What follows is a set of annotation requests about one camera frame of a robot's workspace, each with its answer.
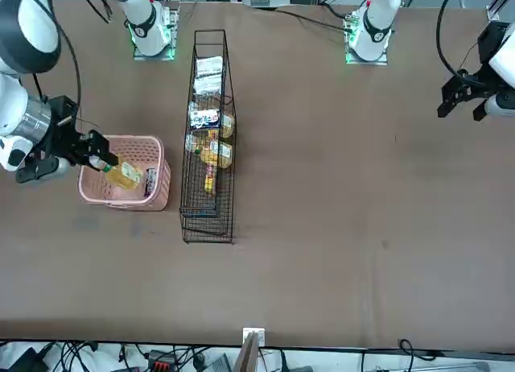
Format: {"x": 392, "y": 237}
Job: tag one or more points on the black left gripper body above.
{"x": 484, "y": 84}

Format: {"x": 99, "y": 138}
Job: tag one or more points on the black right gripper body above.
{"x": 62, "y": 134}

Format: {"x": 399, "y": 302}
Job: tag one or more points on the yellow juice bottle white cap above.
{"x": 227, "y": 124}
{"x": 124, "y": 174}
{"x": 217, "y": 154}

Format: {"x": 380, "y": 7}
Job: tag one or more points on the blue white snack packet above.
{"x": 205, "y": 119}
{"x": 149, "y": 183}

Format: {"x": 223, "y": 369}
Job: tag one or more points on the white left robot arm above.
{"x": 376, "y": 30}

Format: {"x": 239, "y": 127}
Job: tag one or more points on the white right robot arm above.
{"x": 149, "y": 34}

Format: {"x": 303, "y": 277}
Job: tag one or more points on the pink plastic basket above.
{"x": 120, "y": 206}

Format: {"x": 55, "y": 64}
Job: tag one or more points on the yellow biscuit packet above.
{"x": 210, "y": 180}

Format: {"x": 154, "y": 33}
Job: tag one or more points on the silver white packet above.
{"x": 207, "y": 85}
{"x": 209, "y": 66}

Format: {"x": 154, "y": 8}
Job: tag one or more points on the black left wrist box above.
{"x": 493, "y": 42}

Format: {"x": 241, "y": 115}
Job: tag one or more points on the aluminium profile bar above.
{"x": 499, "y": 1}

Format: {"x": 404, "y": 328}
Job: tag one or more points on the red black electronic device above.
{"x": 159, "y": 360}

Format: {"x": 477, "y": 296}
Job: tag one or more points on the black power adapter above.
{"x": 26, "y": 360}

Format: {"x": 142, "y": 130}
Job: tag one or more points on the grey power adapter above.
{"x": 219, "y": 364}

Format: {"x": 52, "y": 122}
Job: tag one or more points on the aluminium profile post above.
{"x": 253, "y": 337}

